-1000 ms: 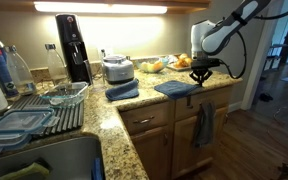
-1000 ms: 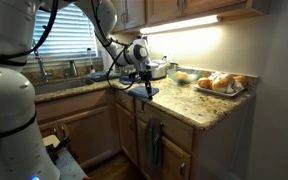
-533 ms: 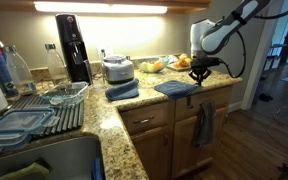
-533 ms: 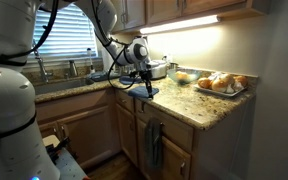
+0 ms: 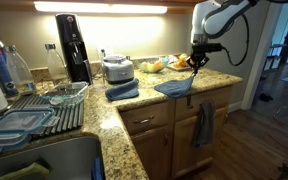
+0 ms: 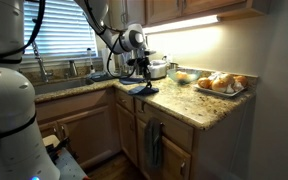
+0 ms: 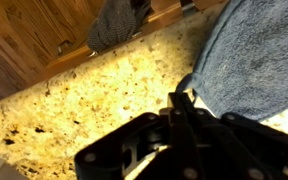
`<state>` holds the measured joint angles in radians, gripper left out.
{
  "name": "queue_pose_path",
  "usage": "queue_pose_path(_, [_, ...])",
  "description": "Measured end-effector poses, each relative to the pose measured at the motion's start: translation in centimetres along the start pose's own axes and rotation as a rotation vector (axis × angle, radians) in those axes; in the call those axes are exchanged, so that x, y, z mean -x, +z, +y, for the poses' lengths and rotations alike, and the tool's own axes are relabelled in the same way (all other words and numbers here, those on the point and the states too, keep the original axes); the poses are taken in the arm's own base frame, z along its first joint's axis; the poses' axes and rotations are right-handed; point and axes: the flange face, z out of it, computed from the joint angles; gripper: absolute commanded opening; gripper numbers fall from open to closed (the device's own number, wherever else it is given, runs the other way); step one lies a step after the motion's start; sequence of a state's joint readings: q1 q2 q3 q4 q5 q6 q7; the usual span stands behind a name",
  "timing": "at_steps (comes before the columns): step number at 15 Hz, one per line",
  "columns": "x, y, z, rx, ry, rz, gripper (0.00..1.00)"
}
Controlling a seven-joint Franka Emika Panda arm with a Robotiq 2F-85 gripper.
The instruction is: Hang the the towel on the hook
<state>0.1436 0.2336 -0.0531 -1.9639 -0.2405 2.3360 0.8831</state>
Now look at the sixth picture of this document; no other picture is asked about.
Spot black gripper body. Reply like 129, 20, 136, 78
127, 50, 155, 71

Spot blue towel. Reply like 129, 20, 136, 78
128, 86, 159, 95
119, 77, 145, 85

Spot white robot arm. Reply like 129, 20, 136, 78
0, 0, 60, 180

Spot folded blue towel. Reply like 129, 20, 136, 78
119, 77, 145, 85

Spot grey hanging towel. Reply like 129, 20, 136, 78
144, 118, 163, 169

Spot silver kitchen appliance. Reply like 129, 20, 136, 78
148, 60, 166, 79

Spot glass fruit bowl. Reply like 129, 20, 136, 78
167, 68, 201, 84

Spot under-cabinet light bar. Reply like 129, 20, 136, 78
143, 15, 220, 34

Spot wooden lower cabinets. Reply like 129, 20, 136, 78
35, 85, 255, 180

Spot white plate of bread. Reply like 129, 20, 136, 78
194, 72, 248, 97

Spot window blinds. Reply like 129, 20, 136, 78
35, 0, 98, 58

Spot chrome kitchen faucet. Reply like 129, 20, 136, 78
32, 41, 53, 82

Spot stainless steel sink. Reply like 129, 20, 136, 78
34, 78, 93, 95

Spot dish brush white handle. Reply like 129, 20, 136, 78
87, 48, 95, 74

